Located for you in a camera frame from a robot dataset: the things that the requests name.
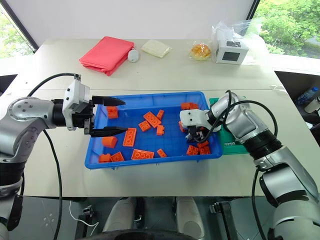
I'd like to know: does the white wrapped packet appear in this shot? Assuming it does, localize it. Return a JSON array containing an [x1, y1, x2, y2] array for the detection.
[[140, 39, 174, 59]]

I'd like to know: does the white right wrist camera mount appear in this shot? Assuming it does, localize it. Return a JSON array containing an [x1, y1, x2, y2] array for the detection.
[[179, 108, 211, 133]]

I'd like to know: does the orange square building brick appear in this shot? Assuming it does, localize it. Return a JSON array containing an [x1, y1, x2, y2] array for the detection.
[[185, 144, 200, 156], [138, 120, 152, 132], [198, 145, 212, 156], [109, 151, 125, 163], [107, 106, 119, 119]]

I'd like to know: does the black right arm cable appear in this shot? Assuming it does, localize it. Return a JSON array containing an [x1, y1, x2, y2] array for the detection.
[[199, 89, 279, 240]]

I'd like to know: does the black metal table bracket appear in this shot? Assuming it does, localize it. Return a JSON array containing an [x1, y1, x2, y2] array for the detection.
[[208, 200, 234, 240]]

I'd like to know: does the orange long building brick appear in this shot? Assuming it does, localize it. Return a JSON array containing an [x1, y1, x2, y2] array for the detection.
[[142, 111, 162, 127]]

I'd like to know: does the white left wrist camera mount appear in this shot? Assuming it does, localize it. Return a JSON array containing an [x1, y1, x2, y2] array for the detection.
[[62, 78, 91, 131]]

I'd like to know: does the black window frame bar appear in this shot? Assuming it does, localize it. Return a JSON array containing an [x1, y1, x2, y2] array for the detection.
[[245, 0, 261, 20], [0, 0, 39, 54]]

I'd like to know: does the orange wide building brick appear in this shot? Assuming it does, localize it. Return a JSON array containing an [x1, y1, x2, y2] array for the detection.
[[180, 101, 200, 111]]

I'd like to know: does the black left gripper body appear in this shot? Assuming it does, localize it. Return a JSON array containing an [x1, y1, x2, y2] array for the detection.
[[71, 99, 96, 136]]

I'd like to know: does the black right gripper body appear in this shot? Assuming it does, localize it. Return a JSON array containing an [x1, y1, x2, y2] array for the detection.
[[186, 125, 210, 140]]

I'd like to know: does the silver robot leg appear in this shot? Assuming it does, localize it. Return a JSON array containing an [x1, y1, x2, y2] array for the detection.
[[101, 196, 136, 234], [175, 196, 206, 239]]

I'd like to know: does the orange rounded building piece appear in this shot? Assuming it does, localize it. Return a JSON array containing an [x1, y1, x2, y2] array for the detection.
[[101, 135, 118, 149]]

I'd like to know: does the silver left robot leg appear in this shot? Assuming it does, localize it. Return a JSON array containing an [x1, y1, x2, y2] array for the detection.
[[101, 196, 136, 234]]

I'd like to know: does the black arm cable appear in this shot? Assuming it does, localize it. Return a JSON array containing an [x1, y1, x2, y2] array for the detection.
[[199, 89, 279, 240], [26, 72, 82, 240]]

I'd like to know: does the blue plastic bin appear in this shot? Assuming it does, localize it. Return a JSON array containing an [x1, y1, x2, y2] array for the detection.
[[84, 91, 224, 171]]

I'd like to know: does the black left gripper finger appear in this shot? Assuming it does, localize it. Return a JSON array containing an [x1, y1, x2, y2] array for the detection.
[[89, 126, 129, 138], [90, 95, 126, 106]]

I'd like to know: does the bread in clear wrapper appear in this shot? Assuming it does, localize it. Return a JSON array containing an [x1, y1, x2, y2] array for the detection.
[[188, 41, 213, 62]]

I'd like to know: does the plastic water bottle blue label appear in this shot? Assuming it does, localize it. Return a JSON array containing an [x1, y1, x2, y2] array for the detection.
[[296, 86, 320, 106]]

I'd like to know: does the thin white cable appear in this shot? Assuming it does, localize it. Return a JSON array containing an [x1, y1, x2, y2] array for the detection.
[[68, 200, 100, 230]]

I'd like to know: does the orange three-hole long brick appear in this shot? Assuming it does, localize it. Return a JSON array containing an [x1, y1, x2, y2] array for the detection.
[[130, 148, 155, 161], [122, 127, 138, 147]]

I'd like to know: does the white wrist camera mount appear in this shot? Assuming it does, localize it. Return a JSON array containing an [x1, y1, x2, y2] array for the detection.
[[179, 108, 211, 133], [62, 78, 91, 131]]

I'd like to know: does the white box with black panels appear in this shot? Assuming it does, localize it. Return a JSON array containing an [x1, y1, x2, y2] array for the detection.
[[214, 31, 250, 66]]

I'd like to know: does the clear plastic bag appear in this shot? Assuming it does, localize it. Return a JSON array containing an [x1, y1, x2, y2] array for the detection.
[[210, 19, 266, 68]]

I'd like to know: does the red folded cloth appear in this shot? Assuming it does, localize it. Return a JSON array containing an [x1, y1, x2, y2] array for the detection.
[[79, 36, 135, 77]]

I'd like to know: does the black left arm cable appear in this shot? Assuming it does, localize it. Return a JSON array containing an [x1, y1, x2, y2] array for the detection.
[[26, 72, 82, 240]]

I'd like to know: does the silver right robot leg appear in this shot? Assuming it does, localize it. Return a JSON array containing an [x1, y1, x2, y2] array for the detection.
[[175, 196, 206, 239]]

